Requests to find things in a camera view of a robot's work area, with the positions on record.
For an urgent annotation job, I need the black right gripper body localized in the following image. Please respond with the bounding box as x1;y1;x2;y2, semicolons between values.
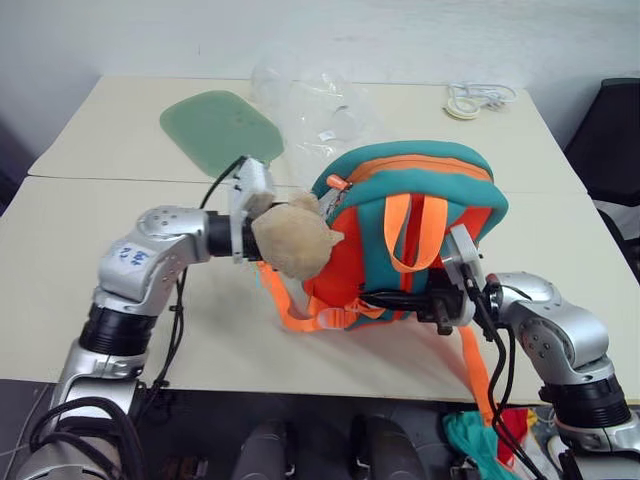
417;269;469;336

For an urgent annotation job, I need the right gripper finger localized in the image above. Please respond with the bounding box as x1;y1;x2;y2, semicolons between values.
368;298;430;312
359;291;430;302

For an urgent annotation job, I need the beige plush toy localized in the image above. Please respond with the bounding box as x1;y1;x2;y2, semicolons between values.
249;191;347;279

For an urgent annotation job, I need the orange and teal backpack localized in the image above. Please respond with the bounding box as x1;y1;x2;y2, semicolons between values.
255;140;511;427

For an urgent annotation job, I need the green plastic board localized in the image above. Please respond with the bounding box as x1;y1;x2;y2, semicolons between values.
159;89;287;177

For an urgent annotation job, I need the dark rounded shape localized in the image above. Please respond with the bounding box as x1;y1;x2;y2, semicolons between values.
230;417;302;480
349;412;432;480

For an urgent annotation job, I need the teal red yellow cloth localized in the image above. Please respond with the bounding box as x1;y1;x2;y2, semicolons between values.
441;407;551;480

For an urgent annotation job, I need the crumpled clear plastic bag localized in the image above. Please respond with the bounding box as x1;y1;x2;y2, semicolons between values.
279;69;384;166

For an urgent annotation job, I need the clear plastic container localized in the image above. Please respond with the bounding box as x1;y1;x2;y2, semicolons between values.
249;43;297;110

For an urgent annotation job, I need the white tape roll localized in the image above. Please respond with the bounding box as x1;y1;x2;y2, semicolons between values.
441;96;483;122

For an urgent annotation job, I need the black chair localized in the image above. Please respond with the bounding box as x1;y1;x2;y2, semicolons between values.
563;77;640;281

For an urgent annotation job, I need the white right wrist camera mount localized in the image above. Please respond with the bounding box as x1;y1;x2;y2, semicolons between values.
441;224;484;282

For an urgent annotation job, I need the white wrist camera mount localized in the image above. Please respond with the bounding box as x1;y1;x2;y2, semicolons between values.
227;156;277;265
441;224;484;282

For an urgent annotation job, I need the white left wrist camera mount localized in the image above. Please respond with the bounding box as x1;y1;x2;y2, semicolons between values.
227;156;277;265

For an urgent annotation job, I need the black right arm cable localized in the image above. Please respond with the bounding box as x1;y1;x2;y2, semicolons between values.
459;262;550;480

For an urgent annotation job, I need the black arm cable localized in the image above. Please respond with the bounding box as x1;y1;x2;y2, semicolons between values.
147;155;249;397
459;262;550;480

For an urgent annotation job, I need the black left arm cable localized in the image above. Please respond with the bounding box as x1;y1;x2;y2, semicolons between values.
147;155;249;397

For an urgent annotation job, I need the white coiled cable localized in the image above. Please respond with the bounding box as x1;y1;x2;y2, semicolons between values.
445;80;519;109

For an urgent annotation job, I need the black cable bundle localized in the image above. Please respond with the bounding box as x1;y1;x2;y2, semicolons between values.
28;397;144;480

